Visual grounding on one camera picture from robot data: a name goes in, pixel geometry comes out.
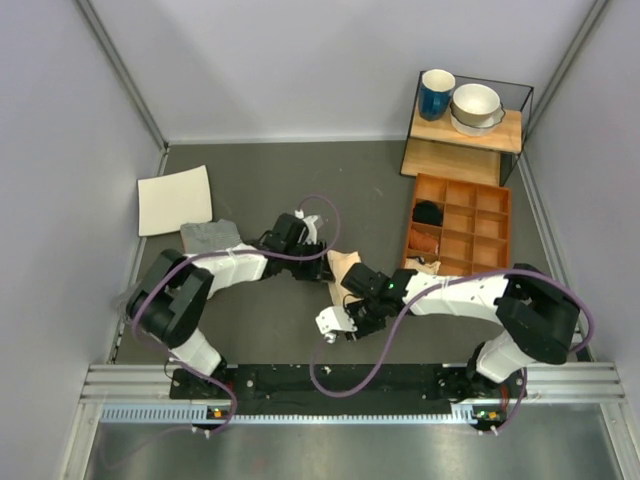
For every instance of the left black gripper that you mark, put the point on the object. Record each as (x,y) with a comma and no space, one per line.
(317,269)

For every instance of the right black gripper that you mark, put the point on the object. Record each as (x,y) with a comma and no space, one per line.
(362,330)

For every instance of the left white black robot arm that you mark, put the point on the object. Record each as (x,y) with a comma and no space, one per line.
(170,299)

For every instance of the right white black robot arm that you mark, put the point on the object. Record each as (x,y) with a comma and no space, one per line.
(537,318)

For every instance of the cream rolled underwear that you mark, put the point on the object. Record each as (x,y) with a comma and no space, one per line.
(420,264)

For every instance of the black rolled underwear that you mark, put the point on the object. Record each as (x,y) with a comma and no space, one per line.
(428,212)

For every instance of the grey striped underwear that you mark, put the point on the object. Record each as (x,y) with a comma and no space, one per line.
(198,238)

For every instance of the orange wooden divided organizer box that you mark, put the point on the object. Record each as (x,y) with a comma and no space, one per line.
(476,233)

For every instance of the white board sheet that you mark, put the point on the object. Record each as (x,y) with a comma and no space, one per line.
(167,202)

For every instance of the lower white bowl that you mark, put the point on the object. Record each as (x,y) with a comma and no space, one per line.
(482,128)

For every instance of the white bowl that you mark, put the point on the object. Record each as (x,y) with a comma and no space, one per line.
(482,128)
(474,103)

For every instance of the blue mug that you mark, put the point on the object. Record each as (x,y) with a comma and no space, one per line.
(435,93)

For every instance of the upper white bowl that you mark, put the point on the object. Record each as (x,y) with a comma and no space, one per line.
(474,103)

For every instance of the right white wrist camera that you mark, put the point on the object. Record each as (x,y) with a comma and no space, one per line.
(333,321)

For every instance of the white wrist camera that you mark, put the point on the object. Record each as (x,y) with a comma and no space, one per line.
(312,224)
(333,321)

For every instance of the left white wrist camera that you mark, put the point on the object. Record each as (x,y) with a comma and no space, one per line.
(312,224)

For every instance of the black wire wooden shelf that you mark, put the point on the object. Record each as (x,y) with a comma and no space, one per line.
(436,148)

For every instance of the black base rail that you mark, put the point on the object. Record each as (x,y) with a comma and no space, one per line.
(298,394)

